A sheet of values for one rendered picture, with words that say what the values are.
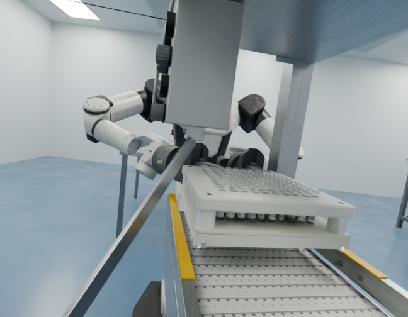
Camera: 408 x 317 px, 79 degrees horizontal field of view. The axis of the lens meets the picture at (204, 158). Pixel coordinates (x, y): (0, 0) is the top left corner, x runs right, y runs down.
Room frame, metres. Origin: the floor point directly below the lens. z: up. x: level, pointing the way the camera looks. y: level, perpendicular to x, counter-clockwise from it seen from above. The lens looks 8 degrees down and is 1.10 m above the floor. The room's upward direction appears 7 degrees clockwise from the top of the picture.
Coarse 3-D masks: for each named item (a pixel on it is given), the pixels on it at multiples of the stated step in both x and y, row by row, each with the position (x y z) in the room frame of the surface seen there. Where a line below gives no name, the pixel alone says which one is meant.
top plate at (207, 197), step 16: (192, 176) 0.44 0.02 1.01; (192, 192) 0.38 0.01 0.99; (208, 192) 0.35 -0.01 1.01; (224, 192) 0.36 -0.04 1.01; (240, 192) 0.37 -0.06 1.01; (320, 192) 0.44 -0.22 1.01; (208, 208) 0.32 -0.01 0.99; (224, 208) 0.33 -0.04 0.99; (240, 208) 0.33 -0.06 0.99; (256, 208) 0.34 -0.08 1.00; (272, 208) 0.34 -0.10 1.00; (288, 208) 0.35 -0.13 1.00; (304, 208) 0.35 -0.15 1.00; (320, 208) 0.36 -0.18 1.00; (336, 208) 0.36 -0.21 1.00; (352, 208) 0.37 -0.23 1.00
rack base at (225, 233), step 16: (192, 208) 0.40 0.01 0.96; (192, 224) 0.35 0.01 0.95; (224, 224) 0.35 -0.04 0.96; (240, 224) 0.36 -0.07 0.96; (256, 224) 0.37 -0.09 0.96; (272, 224) 0.37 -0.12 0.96; (288, 224) 0.38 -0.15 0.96; (304, 224) 0.39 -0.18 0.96; (320, 224) 0.40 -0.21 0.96; (208, 240) 0.32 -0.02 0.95; (224, 240) 0.33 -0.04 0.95; (240, 240) 0.33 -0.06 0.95; (256, 240) 0.34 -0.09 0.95; (272, 240) 0.34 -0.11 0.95; (288, 240) 0.35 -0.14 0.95; (304, 240) 0.35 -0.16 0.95; (320, 240) 0.36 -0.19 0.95; (336, 240) 0.36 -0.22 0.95
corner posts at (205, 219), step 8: (184, 184) 0.54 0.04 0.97; (200, 216) 0.33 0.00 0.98; (208, 216) 0.33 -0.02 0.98; (200, 224) 0.33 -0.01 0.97; (208, 224) 0.33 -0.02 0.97; (328, 224) 0.38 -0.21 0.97; (336, 224) 0.37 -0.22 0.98; (344, 224) 0.37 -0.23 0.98; (336, 232) 0.37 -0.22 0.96; (344, 232) 0.37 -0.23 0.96
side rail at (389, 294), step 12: (324, 252) 0.43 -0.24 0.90; (336, 252) 0.40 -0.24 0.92; (348, 264) 0.37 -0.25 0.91; (348, 276) 0.37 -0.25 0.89; (360, 276) 0.35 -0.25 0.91; (372, 276) 0.33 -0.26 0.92; (372, 288) 0.33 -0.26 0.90; (384, 288) 0.31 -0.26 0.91; (396, 288) 0.30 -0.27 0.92; (384, 300) 0.31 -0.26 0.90; (396, 300) 0.29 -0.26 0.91; (396, 312) 0.29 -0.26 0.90
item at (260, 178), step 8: (216, 168) 0.51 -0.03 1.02; (224, 168) 0.52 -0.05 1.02; (224, 176) 0.43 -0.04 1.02; (232, 176) 0.44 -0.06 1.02; (240, 176) 0.46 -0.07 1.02; (248, 176) 0.46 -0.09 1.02; (256, 176) 0.47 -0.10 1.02; (264, 176) 0.48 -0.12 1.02; (272, 176) 0.51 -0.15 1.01; (240, 184) 0.39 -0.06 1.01; (248, 184) 0.40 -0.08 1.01; (256, 184) 0.41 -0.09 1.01; (264, 184) 0.40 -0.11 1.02; (272, 184) 0.41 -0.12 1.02; (280, 184) 0.44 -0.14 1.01; (288, 184) 0.43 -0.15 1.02; (296, 184) 0.44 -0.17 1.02; (256, 216) 0.40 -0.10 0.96; (296, 216) 0.41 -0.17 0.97
